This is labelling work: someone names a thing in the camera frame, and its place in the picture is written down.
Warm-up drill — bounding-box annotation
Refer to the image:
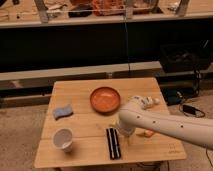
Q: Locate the black striped eraser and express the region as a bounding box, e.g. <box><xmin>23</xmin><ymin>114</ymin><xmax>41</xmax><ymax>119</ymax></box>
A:
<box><xmin>106</xmin><ymin>128</ymin><xmax>121</xmax><ymax>160</ymax></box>

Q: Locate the orange plate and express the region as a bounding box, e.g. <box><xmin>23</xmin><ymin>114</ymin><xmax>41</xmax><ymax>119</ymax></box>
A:
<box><xmin>90</xmin><ymin>87</ymin><xmax>121</xmax><ymax>113</ymax></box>

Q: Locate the white paper cup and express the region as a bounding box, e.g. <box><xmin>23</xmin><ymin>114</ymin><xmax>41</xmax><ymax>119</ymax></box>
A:
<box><xmin>53</xmin><ymin>129</ymin><xmax>73</xmax><ymax>153</ymax></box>

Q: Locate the grey shelf rail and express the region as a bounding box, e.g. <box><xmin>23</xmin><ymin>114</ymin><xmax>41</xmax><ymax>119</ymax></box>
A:
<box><xmin>0</xmin><ymin>61</ymin><xmax>164</xmax><ymax>91</ymax></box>

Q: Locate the black box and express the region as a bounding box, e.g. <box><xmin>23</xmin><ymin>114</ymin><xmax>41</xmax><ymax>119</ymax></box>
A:
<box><xmin>160</xmin><ymin>43</ymin><xmax>212</xmax><ymax>73</ymax></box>

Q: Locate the black power adapter cable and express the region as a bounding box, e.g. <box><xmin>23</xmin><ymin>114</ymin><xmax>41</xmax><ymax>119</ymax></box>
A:
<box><xmin>180</xmin><ymin>103</ymin><xmax>213</xmax><ymax>168</ymax></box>

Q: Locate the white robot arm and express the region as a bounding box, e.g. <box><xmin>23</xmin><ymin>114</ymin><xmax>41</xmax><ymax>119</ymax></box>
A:
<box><xmin>116</xmin><ymin>98</ymin><xmax>213</xmax><ymax>150</ymax></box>

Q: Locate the orange toy carrot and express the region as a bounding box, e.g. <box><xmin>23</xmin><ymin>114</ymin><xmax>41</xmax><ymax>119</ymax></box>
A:
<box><xmin>136</xmin><ymin>130</ymin><xmax>155</xmax><ymax>138</ymax></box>

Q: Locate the wooden table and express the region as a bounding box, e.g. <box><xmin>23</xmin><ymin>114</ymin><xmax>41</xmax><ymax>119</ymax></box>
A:
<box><xmin>34</xmin><ymin>77</ymin><xmax>186</xmax><ymax>168</ymax></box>

